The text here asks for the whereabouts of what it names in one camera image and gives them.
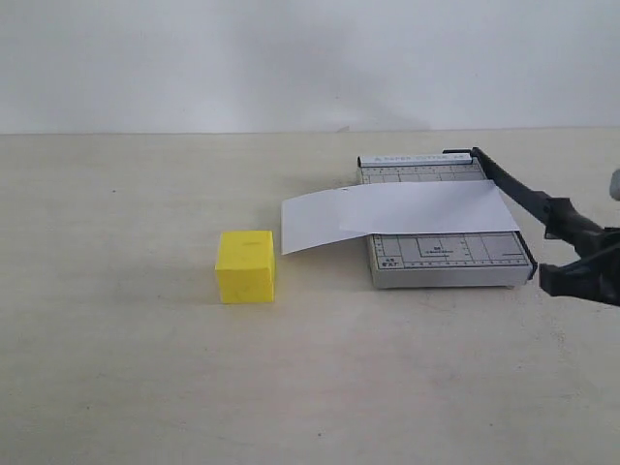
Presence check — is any white paper sheet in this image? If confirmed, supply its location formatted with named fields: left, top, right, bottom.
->
left=281, top=180, right=519, bottom=255

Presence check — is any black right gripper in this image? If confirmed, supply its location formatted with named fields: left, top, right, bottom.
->
left=539, top=197, right=619, bottom=306

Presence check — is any yellow foam cube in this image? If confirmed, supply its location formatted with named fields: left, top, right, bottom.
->
left=215, top=231, right=275, bottom=304

